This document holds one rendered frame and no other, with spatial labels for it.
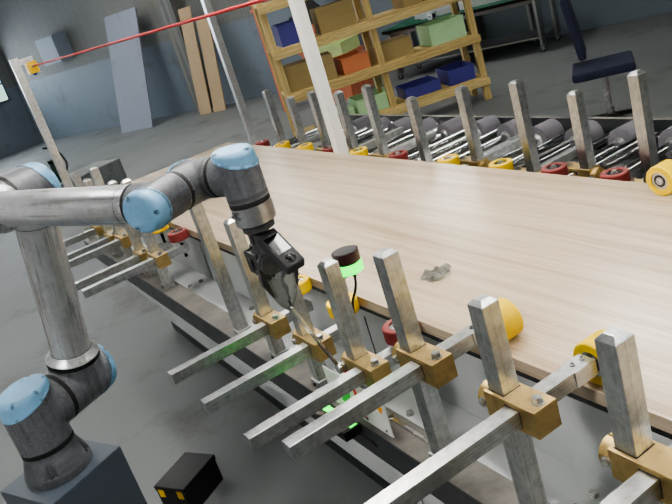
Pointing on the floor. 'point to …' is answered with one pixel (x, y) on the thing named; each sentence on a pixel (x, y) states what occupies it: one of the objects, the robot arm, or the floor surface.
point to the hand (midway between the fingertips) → (290, 305)
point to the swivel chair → (616, 64)
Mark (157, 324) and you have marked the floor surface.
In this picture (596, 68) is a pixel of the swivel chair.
